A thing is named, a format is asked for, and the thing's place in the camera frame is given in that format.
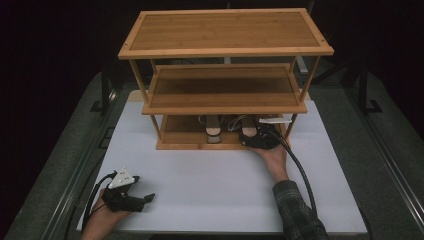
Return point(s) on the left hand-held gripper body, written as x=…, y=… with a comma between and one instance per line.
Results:
x=118, y=200

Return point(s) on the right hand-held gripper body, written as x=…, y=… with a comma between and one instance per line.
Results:
x=266, y=138

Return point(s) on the wooden three-tier shoe rack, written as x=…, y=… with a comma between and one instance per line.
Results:
x=223, y=31

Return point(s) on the person's right hand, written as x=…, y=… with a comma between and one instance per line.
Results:
x=271, y=160

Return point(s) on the person's left hand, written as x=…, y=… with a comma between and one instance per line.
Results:
x=103, y=220

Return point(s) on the white stand foot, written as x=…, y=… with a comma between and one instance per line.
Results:
x=301, y=65

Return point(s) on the black metal stand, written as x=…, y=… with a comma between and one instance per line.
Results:
x=105, y=90
x=366, y=90

